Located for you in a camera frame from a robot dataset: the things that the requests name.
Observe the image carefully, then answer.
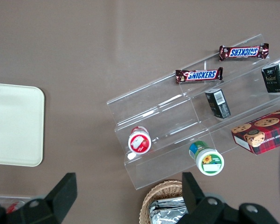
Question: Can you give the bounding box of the small black carton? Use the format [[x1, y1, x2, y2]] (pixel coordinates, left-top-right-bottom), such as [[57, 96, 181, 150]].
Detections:
[[204, 88, 232, 120], [261, 63, 280, 94]]

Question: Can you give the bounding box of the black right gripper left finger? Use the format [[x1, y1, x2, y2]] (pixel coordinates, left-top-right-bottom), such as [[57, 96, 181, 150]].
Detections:
[[0, 172, 78, 224]]

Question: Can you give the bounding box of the clear acrylic stepped shelf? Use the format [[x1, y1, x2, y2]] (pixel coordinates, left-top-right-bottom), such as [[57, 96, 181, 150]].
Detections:
[[106, 34, 280, 191]]

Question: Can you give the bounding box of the red lid yogurt cup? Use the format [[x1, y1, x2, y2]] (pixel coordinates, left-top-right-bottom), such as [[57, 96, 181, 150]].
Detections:
[[127, 126, 152, 155]]

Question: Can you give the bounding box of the brown Snickers bar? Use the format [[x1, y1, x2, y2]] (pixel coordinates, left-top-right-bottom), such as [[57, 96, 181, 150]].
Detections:
[[218, 42, 270, 62], [175, 67, 224, 84]]

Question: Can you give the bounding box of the beige plastic tray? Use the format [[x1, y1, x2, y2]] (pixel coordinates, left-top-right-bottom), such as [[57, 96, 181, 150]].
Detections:
[[0, 82, 46, 168]]

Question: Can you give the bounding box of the red tartan cookie box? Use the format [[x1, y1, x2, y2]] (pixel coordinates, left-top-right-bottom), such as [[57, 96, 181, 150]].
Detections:
[[231, 106, 280, 155]]

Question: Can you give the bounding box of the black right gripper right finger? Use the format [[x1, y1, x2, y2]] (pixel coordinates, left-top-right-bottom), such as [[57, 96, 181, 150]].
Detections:
[[182, 172, 280, 224]]

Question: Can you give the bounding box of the green lid yogurt cup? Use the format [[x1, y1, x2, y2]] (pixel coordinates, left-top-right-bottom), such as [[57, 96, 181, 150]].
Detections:
[[189, 140, 225, 176]]

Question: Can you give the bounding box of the clear acrylic bottle rack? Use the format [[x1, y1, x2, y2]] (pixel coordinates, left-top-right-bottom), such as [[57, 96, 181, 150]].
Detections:
[[0, 195, 31, 212]]

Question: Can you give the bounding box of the light tan wicker basket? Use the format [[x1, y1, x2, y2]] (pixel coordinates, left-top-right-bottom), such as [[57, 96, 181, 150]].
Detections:
[[139, 179, 192, 224]]

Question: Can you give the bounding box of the silver foil pouch stack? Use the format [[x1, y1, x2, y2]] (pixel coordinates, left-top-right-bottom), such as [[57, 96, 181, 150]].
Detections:
[[148, 196, 190, 224]]

